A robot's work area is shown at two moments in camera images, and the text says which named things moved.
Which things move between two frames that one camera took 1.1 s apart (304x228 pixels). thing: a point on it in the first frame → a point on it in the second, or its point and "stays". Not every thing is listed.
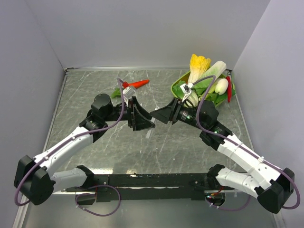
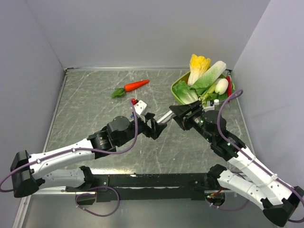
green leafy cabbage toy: x=177 y=91 stays
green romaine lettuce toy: x=215 y=70 stays
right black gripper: x=170 y=112 → x=181 y=110
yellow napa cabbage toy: x=198 y=65 stays
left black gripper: x=138 y=118 → x=156 y=128
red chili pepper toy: x=229 y=88 stays
